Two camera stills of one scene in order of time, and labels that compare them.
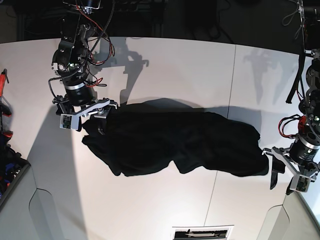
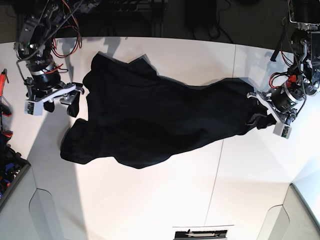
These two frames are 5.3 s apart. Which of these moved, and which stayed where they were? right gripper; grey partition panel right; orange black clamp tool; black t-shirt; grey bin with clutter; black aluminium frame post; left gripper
Moved: black t-shirt; left gripper; right gripper
Stayed: grey partition panel right; orange black clamp tool; black aluminium frame post; grey bin with clutter
